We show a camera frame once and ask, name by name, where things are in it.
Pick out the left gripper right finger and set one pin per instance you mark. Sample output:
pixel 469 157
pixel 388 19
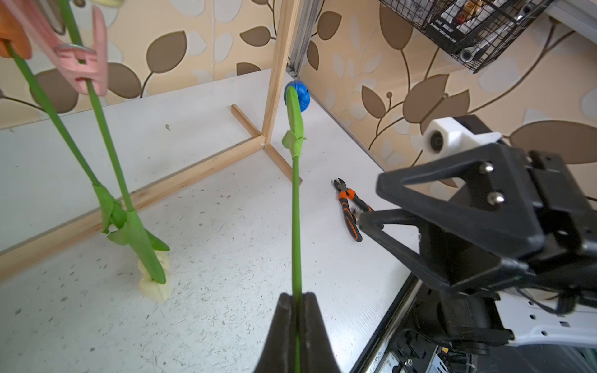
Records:
pixel 316 354

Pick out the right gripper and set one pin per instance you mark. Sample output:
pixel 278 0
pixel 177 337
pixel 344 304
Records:
pixel 519 221

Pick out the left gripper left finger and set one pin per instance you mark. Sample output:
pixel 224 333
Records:
pixel 278 354

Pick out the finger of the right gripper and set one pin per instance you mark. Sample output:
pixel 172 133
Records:
pixel 428 264

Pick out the white tulip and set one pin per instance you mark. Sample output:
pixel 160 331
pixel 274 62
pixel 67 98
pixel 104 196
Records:
pixel 120 219

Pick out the blue tulip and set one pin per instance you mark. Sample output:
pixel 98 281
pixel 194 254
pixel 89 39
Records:
pixel 297 99

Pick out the pink clip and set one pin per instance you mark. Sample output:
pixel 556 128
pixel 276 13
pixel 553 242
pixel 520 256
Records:
pixel 77 64

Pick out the orange clip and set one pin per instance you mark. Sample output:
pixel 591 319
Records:
pixel 13 32

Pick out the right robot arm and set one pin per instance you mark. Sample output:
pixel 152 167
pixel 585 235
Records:
pixel 470 324

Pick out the orange black pliers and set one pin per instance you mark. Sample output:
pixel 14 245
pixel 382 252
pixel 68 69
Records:
pixel 350 204

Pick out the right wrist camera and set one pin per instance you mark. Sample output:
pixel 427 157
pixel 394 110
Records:
pixel 447 136

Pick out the right wire basket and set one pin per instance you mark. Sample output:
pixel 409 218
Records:
pixel 474 33

